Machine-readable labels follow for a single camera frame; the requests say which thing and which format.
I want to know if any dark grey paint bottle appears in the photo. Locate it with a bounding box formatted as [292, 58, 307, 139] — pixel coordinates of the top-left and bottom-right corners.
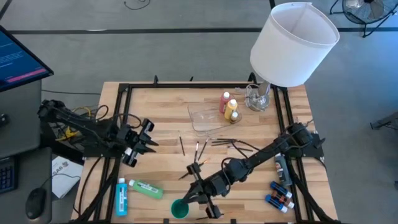
[273, 152, 293, 188]

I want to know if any teal plastic cup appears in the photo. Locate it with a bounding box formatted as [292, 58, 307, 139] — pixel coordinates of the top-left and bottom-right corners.
[170, 198, 191, 220]

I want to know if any yellow paint bottle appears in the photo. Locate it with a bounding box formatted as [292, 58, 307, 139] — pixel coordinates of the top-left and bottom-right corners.
[223, 98, 239, 121]

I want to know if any green paint bottle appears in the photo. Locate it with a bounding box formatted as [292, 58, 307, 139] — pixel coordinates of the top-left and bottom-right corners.
[128, 179, 165, 200]

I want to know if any black stand foot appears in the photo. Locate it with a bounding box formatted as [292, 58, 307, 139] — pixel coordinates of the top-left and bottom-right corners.
[369, 111, 398, 142]

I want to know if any black brush orange ferrule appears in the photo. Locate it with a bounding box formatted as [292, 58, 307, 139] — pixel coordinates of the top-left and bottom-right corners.
[178, 158, 211, 181]

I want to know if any red paint bottle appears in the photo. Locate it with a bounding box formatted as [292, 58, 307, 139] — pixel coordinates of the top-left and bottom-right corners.
[218, 91, 231, 114]

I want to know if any black floor cable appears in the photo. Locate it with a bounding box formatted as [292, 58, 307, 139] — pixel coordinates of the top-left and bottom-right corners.
[123, 0, 152, 11]

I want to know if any white paper booklet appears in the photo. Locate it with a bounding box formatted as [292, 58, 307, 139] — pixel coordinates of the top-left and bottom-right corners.
[51, 155, 84, 200]

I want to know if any black floor fan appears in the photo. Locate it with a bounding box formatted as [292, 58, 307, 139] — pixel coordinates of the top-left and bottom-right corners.
[329, 0, 398, 39]

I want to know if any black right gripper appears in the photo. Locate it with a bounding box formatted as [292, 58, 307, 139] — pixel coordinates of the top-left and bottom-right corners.
[180, 162, 230, 220]

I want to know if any computer monitor blue screen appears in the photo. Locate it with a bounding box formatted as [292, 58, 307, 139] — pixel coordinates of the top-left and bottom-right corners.
[0, 25, 55, 93]

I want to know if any black keyboard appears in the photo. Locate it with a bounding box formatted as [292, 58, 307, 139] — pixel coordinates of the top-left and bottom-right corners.
[0, 157, 18, 194]

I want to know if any dark grey desk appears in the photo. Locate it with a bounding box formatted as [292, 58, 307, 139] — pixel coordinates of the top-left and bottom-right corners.
[0, 146, 53, 224]

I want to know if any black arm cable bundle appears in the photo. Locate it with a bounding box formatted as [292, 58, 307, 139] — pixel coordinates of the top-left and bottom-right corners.
[287, 158, 341, 224]
[73, 155, 121, 224]

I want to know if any yellow cable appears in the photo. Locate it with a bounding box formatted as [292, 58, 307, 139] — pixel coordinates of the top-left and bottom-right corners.
[55, 105, 94, 141]

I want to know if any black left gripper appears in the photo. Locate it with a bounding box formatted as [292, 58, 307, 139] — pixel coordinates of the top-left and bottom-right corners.
[116, 117, 160, 168]

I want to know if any turquoise paint bottle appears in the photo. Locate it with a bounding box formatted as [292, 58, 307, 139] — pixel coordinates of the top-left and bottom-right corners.
[114, 177, 129, 218]

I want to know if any clear plastic bin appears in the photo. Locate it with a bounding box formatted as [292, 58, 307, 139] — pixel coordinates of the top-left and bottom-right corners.
[187, 100, 243, 137]

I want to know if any black computer mouse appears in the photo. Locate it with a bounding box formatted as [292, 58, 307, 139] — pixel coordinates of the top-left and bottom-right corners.
[24, 187, 48, 220]

